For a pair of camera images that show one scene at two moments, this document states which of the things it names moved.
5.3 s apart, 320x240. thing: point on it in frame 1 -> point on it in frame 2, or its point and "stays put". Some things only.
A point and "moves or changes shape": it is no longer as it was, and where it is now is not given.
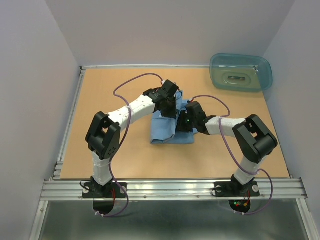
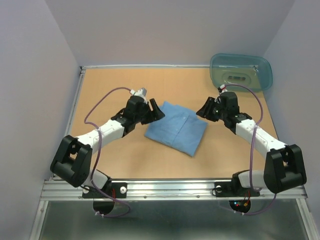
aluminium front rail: (283, 188) stays put
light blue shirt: (164, 130) moves or changes shape
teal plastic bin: (240, 73) stays put
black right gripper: (180, 125) -> (204, 112)
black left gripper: (172, 113) -> (155, 114)
